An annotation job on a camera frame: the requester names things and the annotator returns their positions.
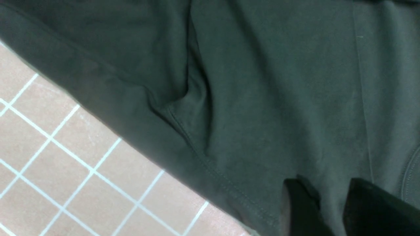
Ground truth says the dark gray long-sleeve top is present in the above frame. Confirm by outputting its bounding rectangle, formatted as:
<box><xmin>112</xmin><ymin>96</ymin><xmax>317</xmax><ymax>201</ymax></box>
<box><xmin>1</xmin><ymin>0</ymin><xmax>419</xmax><ymax>236</ymax></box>

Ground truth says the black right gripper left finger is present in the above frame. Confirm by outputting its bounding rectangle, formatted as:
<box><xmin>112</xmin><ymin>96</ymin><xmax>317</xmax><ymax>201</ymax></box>
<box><xmin>282</xmin><ymin>178</ymin><xmax>334</xmax><ymax>236</ymax></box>

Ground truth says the pink checkered tablecloth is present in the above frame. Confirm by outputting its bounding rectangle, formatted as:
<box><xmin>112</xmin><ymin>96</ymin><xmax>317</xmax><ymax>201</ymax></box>
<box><xmin>1</xmin><ymin>45</ymin><xmax>256</xmax><ymax>236</ymax></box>

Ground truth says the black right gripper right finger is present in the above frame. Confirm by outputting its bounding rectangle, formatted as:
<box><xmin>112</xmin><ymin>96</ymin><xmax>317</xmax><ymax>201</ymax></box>
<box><xmin>343</xmin><ymin>178</ymin><xmax>420</xmax><ymax>236</ymax></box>

